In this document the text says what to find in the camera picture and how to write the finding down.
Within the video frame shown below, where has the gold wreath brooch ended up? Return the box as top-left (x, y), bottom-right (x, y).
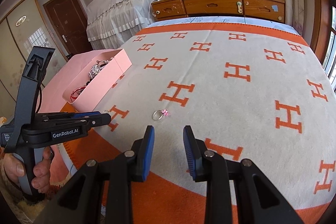
top-left (89, 58), bottom-right (112, 80)

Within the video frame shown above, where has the silver ring pink stone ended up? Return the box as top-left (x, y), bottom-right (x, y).
top-left (152, 109), bottom-right (169, 121)

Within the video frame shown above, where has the light blue tree-print sheet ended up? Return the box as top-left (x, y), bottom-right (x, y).
top-left (149, 16), bottom-right (299, 35)

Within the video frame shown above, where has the pink bed sheet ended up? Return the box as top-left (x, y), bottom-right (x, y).
top-left (41, 50), bottom-right (118, 185)

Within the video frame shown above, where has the wooden desk with drawers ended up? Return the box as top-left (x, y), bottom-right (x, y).
top-left (151, 0), bottom-right (285, 23)

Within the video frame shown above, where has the brown wooden door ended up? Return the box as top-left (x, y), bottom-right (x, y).
top-left (43, 0), bottom-right (92, 55)

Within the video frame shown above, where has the pink jewelry box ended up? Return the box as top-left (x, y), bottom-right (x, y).
top-left (63, 49), bottom-right (132, 113)

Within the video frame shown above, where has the red string bracelet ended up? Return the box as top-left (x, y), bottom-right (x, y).
top-left (69, 85), bottom-right (87, 102)

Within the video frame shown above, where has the sliding wardrobe door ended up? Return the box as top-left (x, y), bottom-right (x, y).
top-left (0, 0), bottom-right (66, 118)

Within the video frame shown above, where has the person's left hand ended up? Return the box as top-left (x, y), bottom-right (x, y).
top-left (0, 146), bottom-right (55, 195)

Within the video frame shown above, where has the white lace covered furniture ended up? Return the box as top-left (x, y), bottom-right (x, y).
top-left (87, 0), bottom-right (155, 50)

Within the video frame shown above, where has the orange H pattern blanket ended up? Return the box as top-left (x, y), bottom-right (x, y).
top-left (61, 23), bottom-right (336, 224)

